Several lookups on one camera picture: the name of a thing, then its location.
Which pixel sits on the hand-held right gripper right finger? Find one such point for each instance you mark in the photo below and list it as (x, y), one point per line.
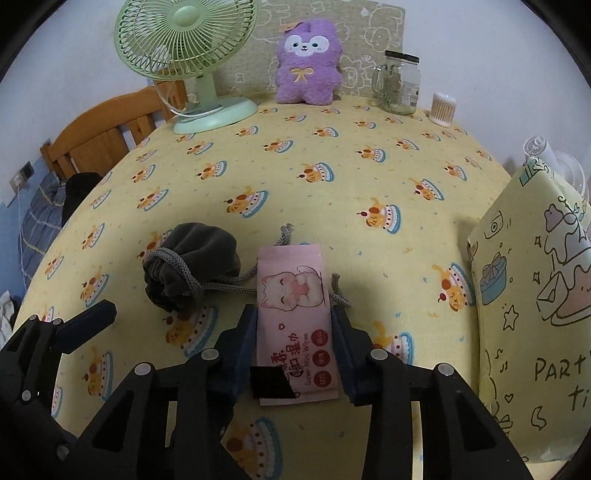
(344, 355)

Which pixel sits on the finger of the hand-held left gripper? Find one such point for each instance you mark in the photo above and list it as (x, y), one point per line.
(90, 318)

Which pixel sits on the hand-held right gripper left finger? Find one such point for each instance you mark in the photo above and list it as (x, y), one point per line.
(244, 355)

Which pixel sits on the pink wet wipes pack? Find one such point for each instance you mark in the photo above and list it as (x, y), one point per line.
(295, 323)

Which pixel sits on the yellow printed storage box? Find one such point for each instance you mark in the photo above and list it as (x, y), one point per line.
(521, 300)

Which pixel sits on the white cloth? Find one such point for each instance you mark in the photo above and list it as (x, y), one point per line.
(7, 309)

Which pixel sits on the blue plaid bedding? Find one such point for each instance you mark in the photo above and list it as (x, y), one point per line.
(39, 221)

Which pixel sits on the black cloth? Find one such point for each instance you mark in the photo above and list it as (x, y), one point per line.
(78, 194)

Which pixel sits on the yellow printed tablecloth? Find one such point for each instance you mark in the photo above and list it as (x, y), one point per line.
(323, 184)

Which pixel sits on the wooden chair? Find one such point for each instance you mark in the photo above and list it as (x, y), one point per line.
(101, 120)

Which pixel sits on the cotton swab container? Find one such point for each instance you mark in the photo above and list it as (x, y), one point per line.
(442, 110)

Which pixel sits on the glass jar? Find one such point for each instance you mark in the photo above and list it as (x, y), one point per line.
(401, 87)

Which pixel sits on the purple plush toy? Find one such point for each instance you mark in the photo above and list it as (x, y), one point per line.
(304, 78)

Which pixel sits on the white standing fan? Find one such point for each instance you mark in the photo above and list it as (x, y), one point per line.
(563, 166)

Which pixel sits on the green desk fan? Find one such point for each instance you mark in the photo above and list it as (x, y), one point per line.
(184, 21)

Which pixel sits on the beige patterned board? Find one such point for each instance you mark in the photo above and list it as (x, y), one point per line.
(369, 27)

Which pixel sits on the wall socket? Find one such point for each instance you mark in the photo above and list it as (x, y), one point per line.
(27, 170)

